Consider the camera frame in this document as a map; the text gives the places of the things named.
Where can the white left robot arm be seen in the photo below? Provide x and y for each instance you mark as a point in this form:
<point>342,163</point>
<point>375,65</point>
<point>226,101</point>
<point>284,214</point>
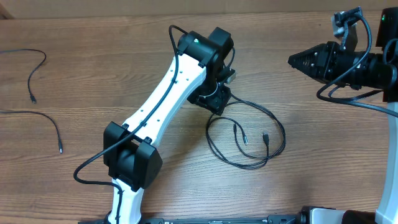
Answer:
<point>197,74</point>

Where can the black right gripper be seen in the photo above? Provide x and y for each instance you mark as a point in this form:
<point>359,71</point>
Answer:
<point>322,67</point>

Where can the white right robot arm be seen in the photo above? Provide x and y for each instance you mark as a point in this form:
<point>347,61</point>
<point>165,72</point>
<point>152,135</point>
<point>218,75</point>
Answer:
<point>384,101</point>

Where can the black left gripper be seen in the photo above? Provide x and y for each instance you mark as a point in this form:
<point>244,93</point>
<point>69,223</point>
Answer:
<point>217,103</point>

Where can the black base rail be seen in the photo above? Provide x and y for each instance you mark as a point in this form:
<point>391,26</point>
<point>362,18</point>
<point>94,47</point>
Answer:
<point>270,219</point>

